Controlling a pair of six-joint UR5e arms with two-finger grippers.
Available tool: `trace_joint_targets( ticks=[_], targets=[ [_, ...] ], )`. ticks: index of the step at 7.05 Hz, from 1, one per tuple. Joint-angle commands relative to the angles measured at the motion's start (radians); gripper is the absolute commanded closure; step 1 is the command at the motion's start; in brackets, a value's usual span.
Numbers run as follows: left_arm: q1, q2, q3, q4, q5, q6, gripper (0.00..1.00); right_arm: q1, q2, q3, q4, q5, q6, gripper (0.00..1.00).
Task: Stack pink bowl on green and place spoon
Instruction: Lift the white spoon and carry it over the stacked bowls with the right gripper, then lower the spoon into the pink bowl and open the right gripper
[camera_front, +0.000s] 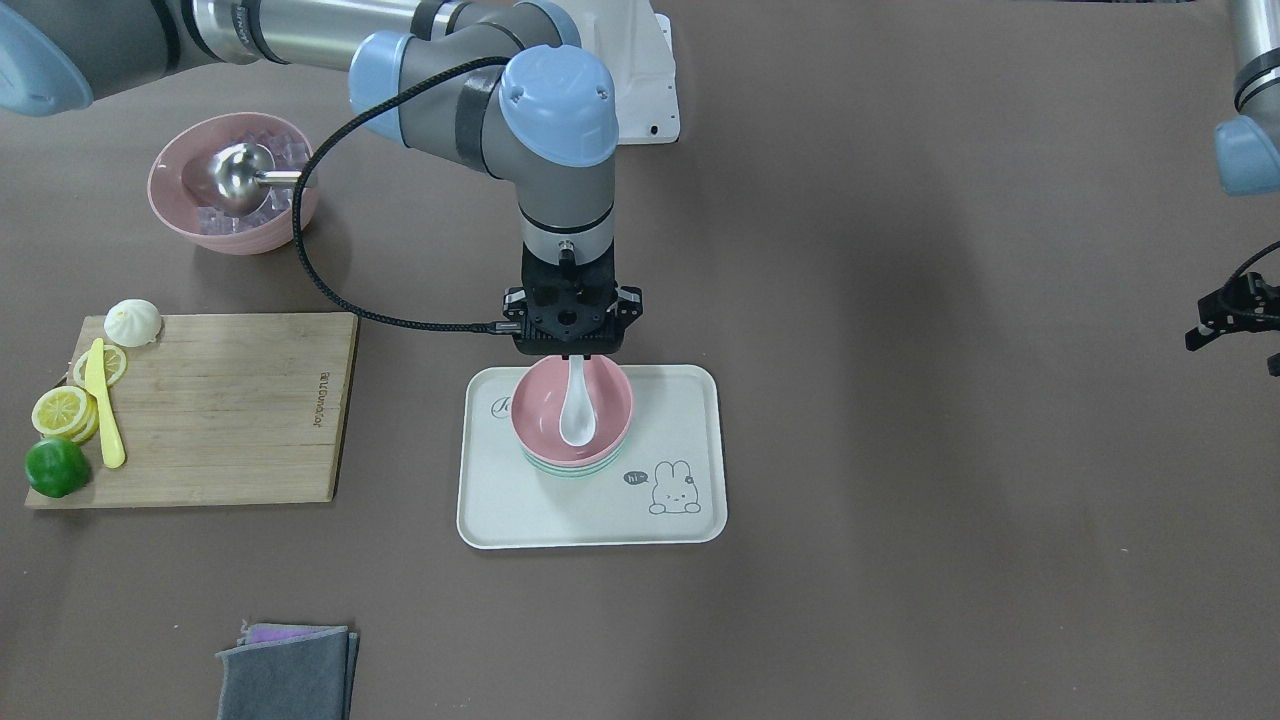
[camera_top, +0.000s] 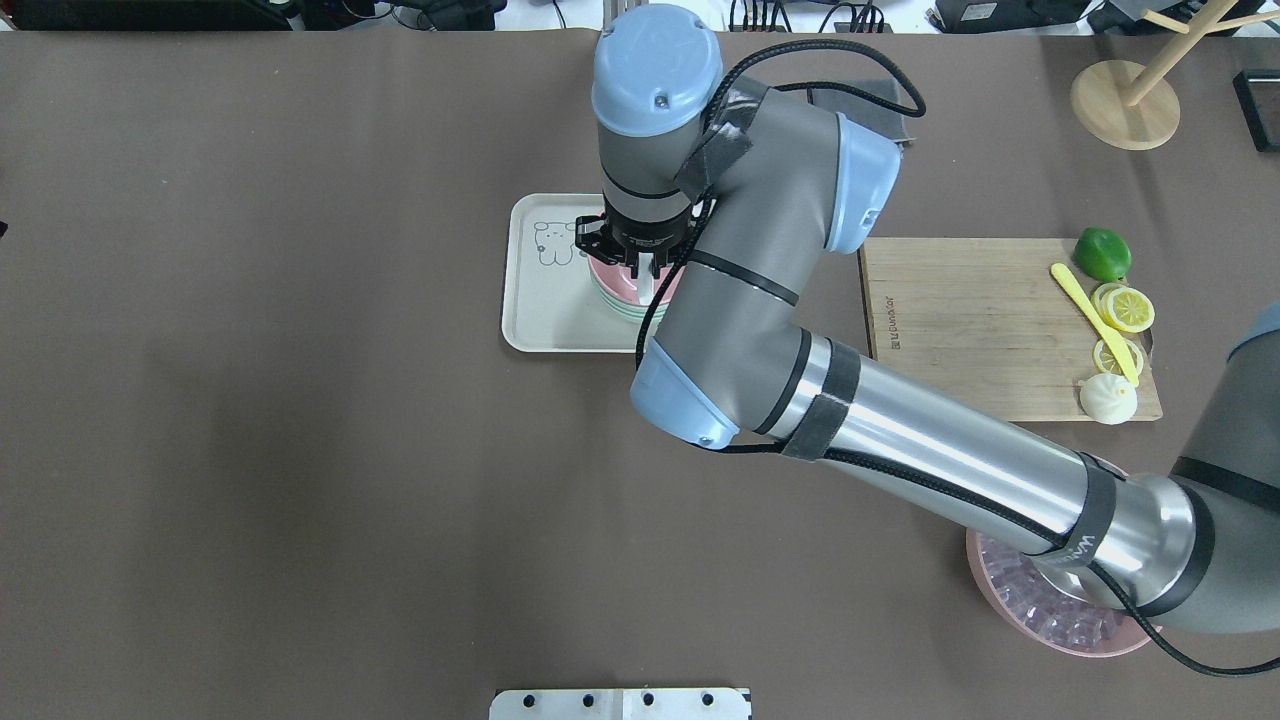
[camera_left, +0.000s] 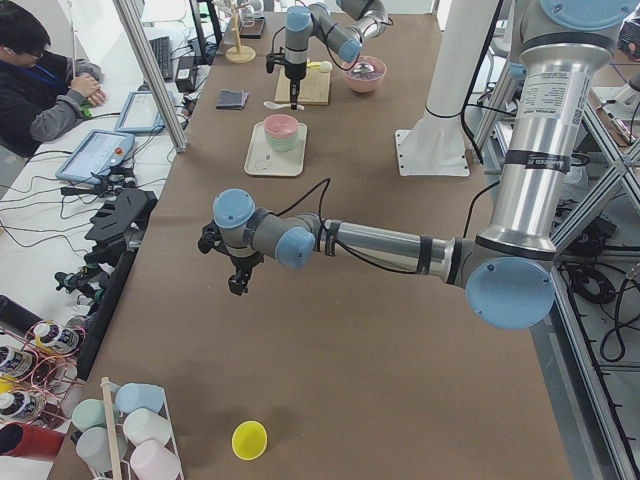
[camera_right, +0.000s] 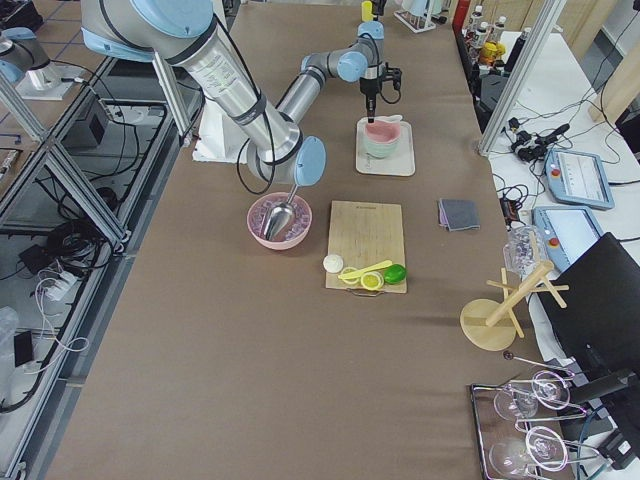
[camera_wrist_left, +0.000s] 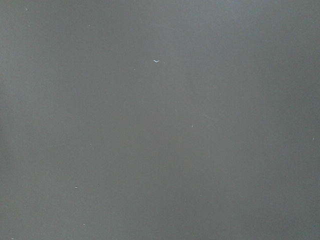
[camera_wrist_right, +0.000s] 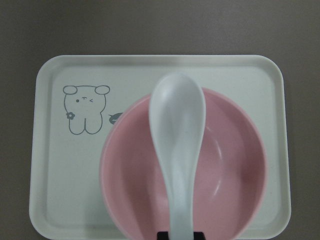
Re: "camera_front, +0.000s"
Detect metal scoop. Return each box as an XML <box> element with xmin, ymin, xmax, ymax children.
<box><xmin>180</xmin><ymin>142</ymin><xmax>301</xmax><ymax>217</ymax></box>

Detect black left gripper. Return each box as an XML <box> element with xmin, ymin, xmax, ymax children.
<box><xmin>1185</xmin><ymin>272</ymin><xmax>1280</xmax><ymax>378</ymax></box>

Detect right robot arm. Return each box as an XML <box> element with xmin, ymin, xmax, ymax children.
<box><xmin>1</xmin><ymin>1</ymin><xmax>643</xmax><ymax>357</ymax></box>

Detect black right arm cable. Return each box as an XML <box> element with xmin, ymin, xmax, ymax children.
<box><xmin>292</xmin><ymin>55</ymin><xmax>521</xmax><ymax>334</ymax></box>

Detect grey folded cloth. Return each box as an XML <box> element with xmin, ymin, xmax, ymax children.
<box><xmin>216</xmin><ymin>629</ymin><xmax>360</xmax><ymax>719</ymax></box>

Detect white ceramic spoon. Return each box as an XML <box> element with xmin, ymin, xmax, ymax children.
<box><xmin>559</xmin><ymin>355</ymin><xmax>596</xmax><ymax>448</ymax></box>

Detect cream rabbit tray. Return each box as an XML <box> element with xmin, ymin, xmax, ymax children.
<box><xmin>456</xmin><ymin>364</ymin><xmax>730</xmax><ymax>550</ymax></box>

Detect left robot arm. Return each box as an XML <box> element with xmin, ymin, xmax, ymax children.
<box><xmin>1184</xmin><ymin>1</ymin><xmax>1279</xmax><ymax>352</ymax></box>

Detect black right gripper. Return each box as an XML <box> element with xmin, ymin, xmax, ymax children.
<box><xmin>500</xmin><ymin>249</ymin><xmax>644</xmax><ymax>357</ymax></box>

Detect yellow plastic knife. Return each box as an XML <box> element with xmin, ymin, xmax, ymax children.
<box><xmin>83</xmin><ymin>338</ymin><xmax>127</xmax><ymax>469</ymax></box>

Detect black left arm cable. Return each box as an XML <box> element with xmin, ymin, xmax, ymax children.
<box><xmin>1222</xmin><ymin>240</ymin><xmax>1280</xmax><ymax>301</ymax></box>

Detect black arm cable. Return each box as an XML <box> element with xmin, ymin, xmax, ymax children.
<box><xmin>292</xmin><ymin>55</ymin><xmax>521</xmax><ymax>334</ymax></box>
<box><xmin>1222</xmin><ymin>240</ymin><xmax>1280</xmax><ymax>301</ymax></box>

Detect green bowl stack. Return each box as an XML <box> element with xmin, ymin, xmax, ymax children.
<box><xmin>521</xmin><ymin>448</ymin><xmax>622</xmax><ymax>478</ymax></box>

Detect purple cloth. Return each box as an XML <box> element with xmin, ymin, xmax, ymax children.
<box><xmin>237</xmin><ymin>623</ymin><xmax>349</xmax><ymax>646</ymax></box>

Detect upper lemon slice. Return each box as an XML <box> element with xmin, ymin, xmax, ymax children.
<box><xmin>29</xmin><ymin>386</ymin><xmax>99</xmax><ymax>445</ymax></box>

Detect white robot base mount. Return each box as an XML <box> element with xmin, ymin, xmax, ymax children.
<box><xmin>611</xmin><ymin>1</ymin><xmax>682</xmax><ymax>146</ymax></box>

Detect clear ice cubes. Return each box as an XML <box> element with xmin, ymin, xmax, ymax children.
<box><xmin>195</xmin><ymin>131</ymin><xmax>308</xmax><ymax>236</ymax></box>

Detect wooden cutting board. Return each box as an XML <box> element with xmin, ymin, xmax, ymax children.
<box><xmin>26</xmin><ymin>313</ymin><xmax>358</xmax><ymax>510</ymax></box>

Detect large pink ice bowl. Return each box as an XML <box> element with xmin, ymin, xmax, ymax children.
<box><xmin>147</xmin><ymin>111</ymin><xmax>314</xmax><ymax>255</ymax></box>

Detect green lime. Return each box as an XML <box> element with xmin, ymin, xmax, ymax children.
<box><xmin>24</xmin><ymin>437</ymin><xmax>91</xmax><ymax>498</ymax></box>

